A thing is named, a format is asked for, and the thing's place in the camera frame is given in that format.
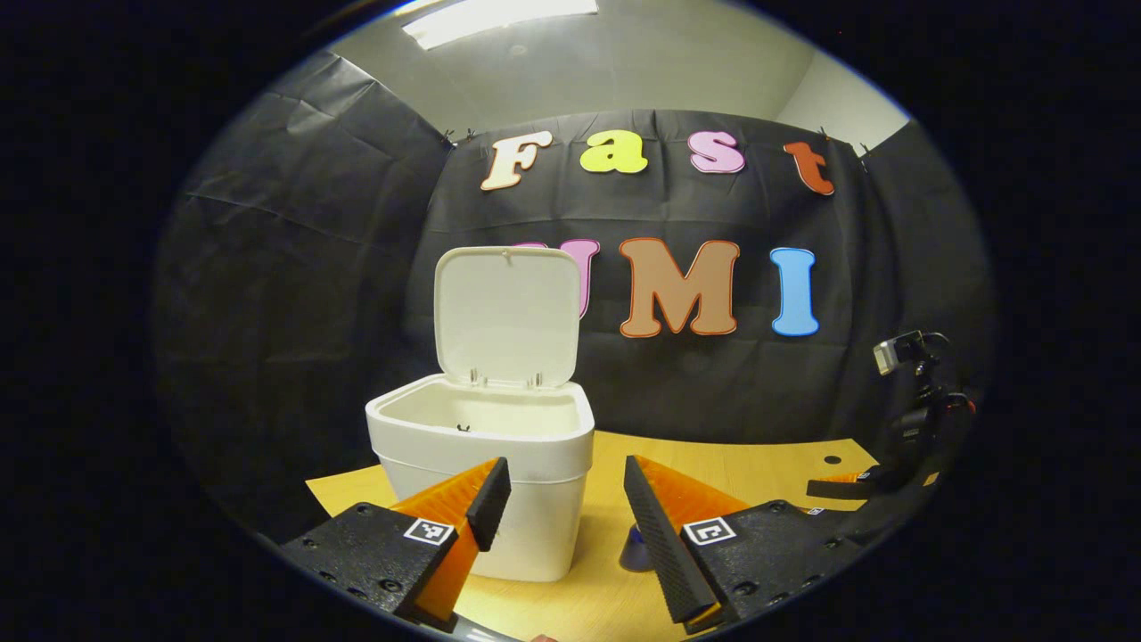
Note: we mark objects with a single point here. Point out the ceiling light panel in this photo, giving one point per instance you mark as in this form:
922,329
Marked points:
499,18

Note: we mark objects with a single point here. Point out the blue and silver pop can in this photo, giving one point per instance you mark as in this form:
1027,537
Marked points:
635,551

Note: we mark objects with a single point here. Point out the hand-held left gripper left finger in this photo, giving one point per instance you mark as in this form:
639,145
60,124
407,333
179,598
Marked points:
492,499

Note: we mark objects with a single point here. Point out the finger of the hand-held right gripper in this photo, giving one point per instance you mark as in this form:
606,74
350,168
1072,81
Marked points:
838,489

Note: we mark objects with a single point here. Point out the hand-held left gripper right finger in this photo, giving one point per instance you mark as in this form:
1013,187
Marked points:
655,535

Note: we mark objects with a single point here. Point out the black backdrop cloth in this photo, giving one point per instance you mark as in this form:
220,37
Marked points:
294,294

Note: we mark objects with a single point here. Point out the wooden desktop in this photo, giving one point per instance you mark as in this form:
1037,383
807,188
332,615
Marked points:
758,473

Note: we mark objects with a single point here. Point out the white desktop garbage bin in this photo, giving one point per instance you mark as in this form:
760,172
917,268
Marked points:
508,321

